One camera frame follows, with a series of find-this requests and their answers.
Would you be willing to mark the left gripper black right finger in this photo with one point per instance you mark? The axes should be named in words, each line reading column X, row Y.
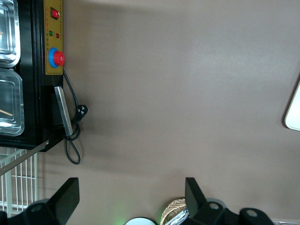
column 199, row 208

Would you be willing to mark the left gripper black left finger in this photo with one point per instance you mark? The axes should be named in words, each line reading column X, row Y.
column 63, row 201

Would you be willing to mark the beige serving tray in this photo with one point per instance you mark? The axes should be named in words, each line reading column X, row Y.
column 294, row 110

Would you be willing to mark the stacked aluminium foil trays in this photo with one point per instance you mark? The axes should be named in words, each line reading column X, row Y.
column 179, row 218

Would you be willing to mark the light wicker basket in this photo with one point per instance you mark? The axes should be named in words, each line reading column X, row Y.
column 171, row 207

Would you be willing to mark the thin silver metal rod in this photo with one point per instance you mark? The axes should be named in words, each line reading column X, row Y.
column 23, row 157

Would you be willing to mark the black machine with yellow panel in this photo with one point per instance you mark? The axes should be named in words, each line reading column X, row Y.
column 32, row 105

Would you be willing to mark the clear metal food container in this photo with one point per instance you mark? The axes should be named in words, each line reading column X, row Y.
column 10, row 103

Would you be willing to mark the shiny steel food container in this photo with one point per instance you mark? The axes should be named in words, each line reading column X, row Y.
column 8, row 32

